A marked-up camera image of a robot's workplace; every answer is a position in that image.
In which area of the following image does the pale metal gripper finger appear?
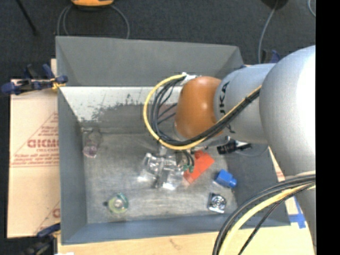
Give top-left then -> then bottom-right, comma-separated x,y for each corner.
151,168 -> 171,190
143,153 -> 163,173

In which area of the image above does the clear glass thing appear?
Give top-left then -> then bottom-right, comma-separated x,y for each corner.
137,152 -> 184,191

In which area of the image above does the orange-red toy block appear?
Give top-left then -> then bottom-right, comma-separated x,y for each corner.
183,150 -> 215,187

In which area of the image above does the blue toy block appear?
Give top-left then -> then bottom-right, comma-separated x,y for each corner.
213,169 -> 238,189

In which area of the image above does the shiny silver metal piece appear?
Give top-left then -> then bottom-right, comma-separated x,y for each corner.
207,192 -> 227,214

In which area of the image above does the clear cup with purple base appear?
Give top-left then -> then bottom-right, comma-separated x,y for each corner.
82,130 -> 104,159

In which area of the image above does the grey metal bin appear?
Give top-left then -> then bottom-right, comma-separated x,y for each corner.
55,36 -> 291,245

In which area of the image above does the brown cardboard board red print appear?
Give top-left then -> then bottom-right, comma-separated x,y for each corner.
6,58 -> 286,239

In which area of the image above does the black cylinder on white bracket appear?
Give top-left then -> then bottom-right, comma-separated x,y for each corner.
216,139 -> 252,155

